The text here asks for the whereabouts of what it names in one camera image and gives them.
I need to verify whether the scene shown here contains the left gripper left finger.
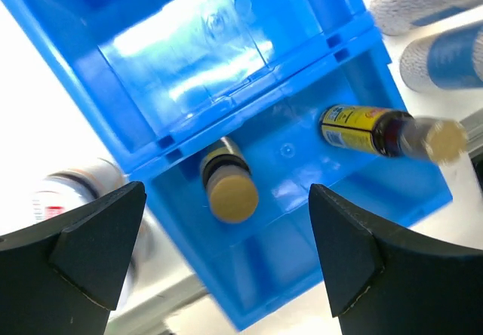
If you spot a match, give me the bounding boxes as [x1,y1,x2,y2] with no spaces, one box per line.
[1,181,146,334]

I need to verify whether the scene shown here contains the dark spice jar, rear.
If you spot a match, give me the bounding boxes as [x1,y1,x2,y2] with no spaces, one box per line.
[32,158,153,311]

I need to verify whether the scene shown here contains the yellow-label brown bottle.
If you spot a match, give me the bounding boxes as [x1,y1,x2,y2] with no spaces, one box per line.
[200,137,259,224]
[318,104,468,165]

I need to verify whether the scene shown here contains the blue-white shaker, front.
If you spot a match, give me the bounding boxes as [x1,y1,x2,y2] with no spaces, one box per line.
[399,22,482,93]

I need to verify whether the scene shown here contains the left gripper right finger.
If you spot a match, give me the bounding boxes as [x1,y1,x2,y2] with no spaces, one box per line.
[309,184,482,334]

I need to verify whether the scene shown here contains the blue three-compartment plastic bin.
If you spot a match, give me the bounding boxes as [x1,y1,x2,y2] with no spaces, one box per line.
[2,0,452,330]

